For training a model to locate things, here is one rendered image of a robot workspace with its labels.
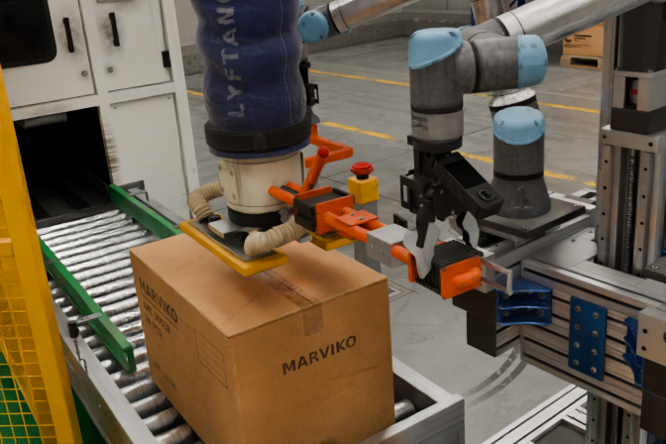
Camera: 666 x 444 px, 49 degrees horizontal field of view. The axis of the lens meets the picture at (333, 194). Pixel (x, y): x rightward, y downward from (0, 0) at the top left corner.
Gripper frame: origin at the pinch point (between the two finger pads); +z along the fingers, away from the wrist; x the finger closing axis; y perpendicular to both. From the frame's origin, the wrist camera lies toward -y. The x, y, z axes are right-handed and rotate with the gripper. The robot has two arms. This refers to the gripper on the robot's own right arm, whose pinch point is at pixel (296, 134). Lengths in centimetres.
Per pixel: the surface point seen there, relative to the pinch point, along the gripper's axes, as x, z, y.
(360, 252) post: 21.2, 41.7, -4.0
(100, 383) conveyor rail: -59, 60, -15
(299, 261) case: -16.3, 24.5, 24.5
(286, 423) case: -35, 50, 46
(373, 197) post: 25.0, 24.3, -0.9
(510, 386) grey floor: 89, 118, -6
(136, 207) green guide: -3, 55, -140
